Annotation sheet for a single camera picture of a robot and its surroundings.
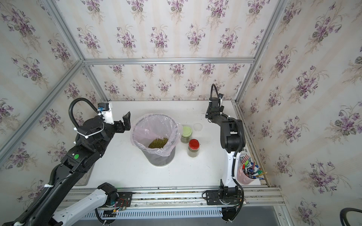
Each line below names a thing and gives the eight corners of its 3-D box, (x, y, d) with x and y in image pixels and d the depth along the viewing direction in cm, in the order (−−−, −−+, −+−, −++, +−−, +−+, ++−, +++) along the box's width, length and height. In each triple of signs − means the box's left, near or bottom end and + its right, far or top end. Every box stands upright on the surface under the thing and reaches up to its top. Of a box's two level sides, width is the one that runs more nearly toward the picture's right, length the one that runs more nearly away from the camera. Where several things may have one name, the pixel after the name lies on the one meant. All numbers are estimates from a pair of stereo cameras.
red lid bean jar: (188, 157, 90) (189, 147, 80) (188, 148, 94) (189, 138, 84) (197, 157, 90) (200, 147, 80) (197, 148, 94) (199, 138, 84)
